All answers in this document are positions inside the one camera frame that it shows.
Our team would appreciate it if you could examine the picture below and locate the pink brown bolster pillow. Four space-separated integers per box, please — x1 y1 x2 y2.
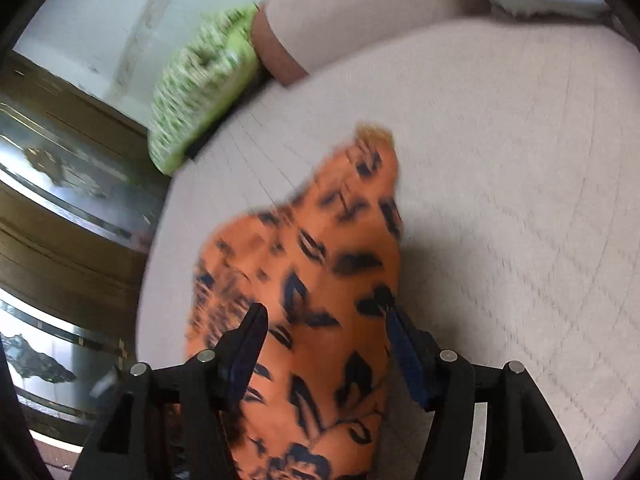
250 0 490 86

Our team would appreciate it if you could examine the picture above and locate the orange black floral blouse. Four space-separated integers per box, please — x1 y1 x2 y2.
186 124 401 479

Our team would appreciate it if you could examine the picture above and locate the wooden door with glass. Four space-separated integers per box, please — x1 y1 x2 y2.
1 52 168 445

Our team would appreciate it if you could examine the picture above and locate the green patterned folded blanket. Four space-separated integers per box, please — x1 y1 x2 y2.
148 3 260 176

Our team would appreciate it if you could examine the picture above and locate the pink quilted mattress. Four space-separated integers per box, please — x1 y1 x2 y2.
137 18 639 479

